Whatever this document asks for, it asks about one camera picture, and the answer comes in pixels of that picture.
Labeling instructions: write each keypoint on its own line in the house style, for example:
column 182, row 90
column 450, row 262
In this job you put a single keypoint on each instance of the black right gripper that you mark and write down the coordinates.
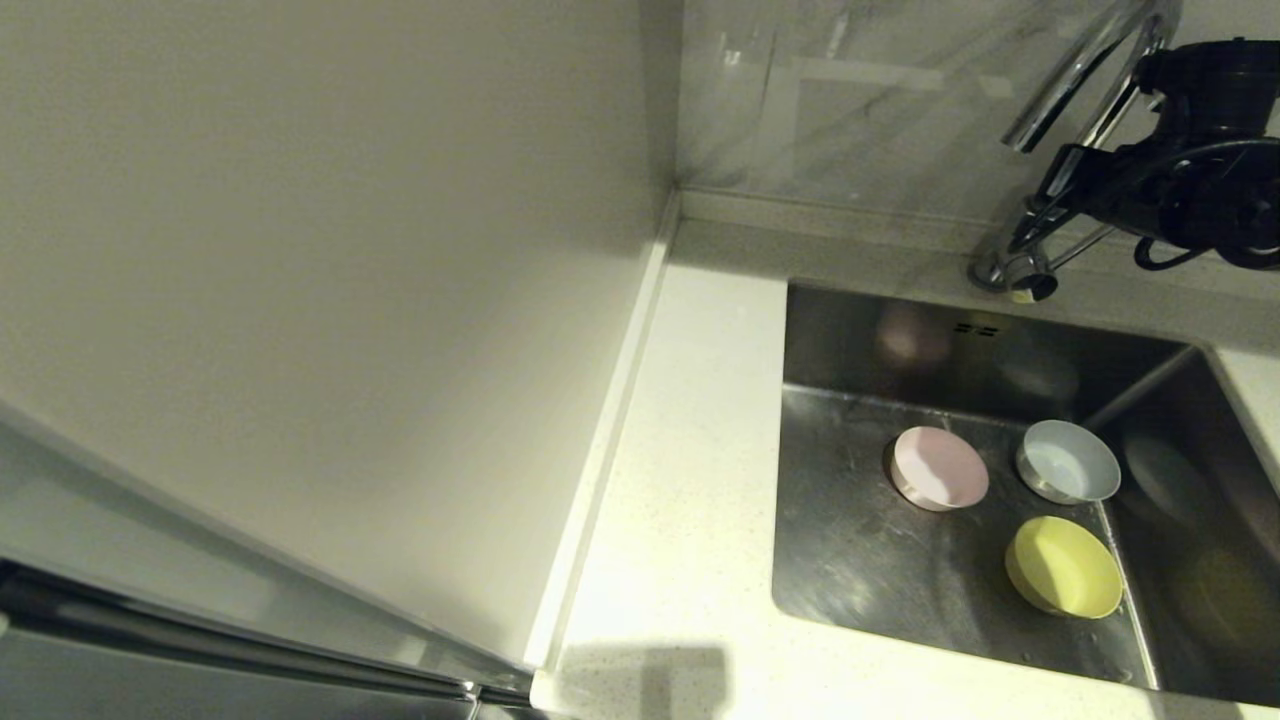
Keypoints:
column 1210, row 90

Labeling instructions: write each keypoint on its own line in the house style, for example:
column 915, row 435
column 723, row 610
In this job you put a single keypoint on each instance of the grey-blue plastic bowl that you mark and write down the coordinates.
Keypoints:
column 1065, row 462

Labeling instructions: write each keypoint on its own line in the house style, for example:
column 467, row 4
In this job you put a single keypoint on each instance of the pink plastic bowl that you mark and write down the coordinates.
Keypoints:
column 940, row 465

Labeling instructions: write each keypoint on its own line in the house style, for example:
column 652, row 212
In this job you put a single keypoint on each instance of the yellow plastic bowl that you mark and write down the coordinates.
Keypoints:
column 1065, row 565

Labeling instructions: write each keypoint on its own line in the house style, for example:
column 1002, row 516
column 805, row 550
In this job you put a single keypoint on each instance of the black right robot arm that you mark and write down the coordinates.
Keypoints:
column 1240, row 215

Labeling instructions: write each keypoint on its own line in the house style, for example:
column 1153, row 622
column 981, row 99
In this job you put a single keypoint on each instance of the stainless steel sink basin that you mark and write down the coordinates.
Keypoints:
column 860, row 590

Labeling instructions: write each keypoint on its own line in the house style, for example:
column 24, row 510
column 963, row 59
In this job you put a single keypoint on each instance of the chrome gooseneck faucet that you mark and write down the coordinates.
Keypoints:
column 1030, row 265

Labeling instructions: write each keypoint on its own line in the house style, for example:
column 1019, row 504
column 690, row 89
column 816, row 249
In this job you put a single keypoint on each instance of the white tall cabinet side panel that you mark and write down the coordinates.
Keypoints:
column 300, row 250

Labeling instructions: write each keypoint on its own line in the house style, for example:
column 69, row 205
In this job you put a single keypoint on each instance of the dark metal door trim bar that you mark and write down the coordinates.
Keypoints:
column 200, row 642

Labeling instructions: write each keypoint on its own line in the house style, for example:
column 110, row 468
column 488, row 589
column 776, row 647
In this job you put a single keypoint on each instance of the grey appliance door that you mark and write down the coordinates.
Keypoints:
column 100, row 520

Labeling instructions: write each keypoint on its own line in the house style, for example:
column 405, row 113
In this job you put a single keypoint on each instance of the glossy grey door panel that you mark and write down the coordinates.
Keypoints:
column 100, row 695

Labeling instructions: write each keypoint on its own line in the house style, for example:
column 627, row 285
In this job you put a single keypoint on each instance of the small chrome door bracket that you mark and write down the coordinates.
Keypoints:
column 472, row 692

